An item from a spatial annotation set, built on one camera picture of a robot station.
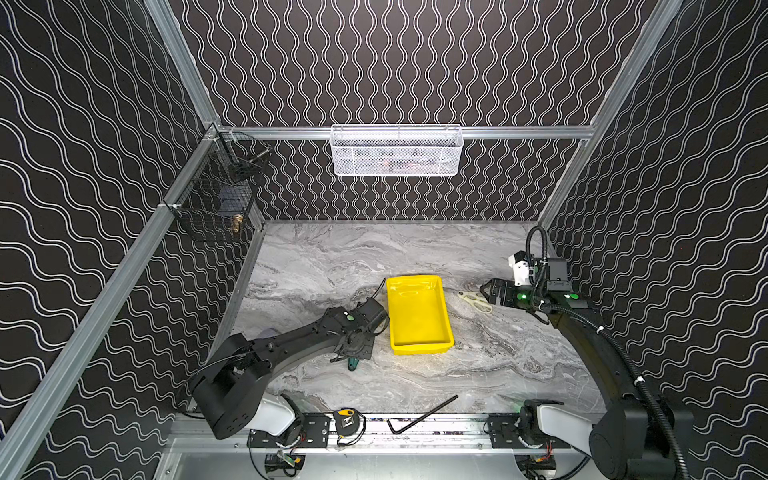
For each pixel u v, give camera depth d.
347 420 0.73
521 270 0.75
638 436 0.39
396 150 0.61
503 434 0.73
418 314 0.93
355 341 0.61
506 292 0.73
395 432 0.75
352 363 0.82
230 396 0.42
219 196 0.92
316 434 0.75
